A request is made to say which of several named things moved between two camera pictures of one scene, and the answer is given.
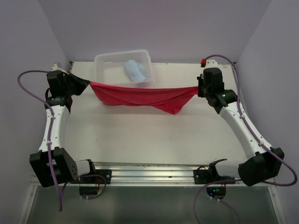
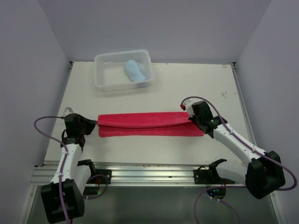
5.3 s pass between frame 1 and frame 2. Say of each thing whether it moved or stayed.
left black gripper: moved
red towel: moved
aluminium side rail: stayed
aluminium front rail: stayed
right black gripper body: moved
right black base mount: stayed
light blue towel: stayed
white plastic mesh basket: stayed
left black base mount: stayed
